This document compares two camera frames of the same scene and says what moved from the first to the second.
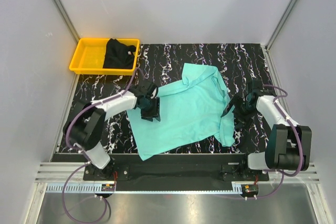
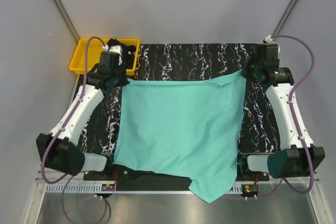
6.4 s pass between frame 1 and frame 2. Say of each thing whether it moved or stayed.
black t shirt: stayed
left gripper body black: moved
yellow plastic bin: stayed
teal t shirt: moved
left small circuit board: stayed
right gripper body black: moved
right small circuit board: stayed
